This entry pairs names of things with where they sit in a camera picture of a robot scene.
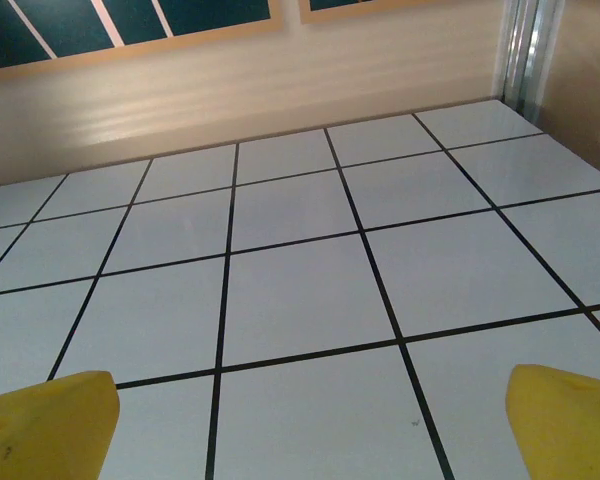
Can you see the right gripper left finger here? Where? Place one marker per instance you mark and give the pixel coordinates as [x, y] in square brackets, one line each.
[45, 430]

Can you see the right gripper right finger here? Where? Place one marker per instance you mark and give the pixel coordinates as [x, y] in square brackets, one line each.
[570, 430]

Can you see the aluminium corner post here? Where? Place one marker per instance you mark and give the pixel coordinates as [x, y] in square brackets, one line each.
[522, 50]

